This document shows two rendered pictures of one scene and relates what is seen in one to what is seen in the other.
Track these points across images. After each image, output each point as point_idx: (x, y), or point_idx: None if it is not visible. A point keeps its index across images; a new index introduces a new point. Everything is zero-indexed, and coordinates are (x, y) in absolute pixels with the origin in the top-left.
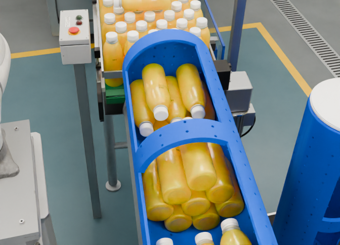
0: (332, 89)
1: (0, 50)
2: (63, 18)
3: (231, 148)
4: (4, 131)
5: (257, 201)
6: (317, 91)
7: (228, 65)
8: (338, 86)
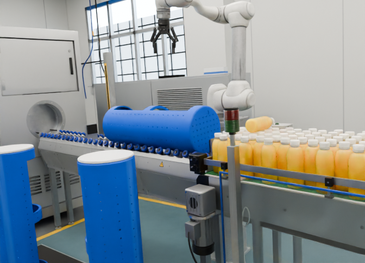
0: (122, 155)
1: (230, 92)
2: (282, 123)
3: (140, 110)
4: (223, 120)
5: (125, 114)
6: (130, 152)
7: (193, 155)
8: (119, 156)
